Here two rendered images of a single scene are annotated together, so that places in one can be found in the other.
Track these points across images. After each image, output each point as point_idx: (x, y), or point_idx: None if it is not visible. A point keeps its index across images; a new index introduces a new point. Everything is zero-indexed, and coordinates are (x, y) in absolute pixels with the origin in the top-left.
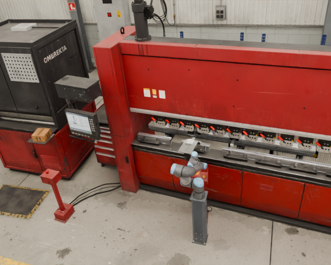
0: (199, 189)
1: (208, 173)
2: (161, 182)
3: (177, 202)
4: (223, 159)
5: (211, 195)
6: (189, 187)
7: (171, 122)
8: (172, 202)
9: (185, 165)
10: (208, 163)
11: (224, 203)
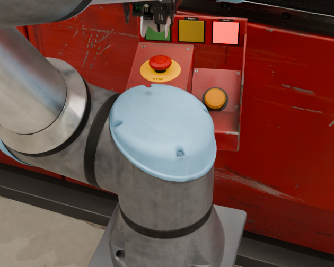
0: (173, 203)
1: (245, 87)
2: None
3: (72, 239)
4: None
5: (252, 213)
6: (79, 178)
7: None
8: (45, 241)
9: (101, 33)
10: (251, 17)
11: (313, 257)
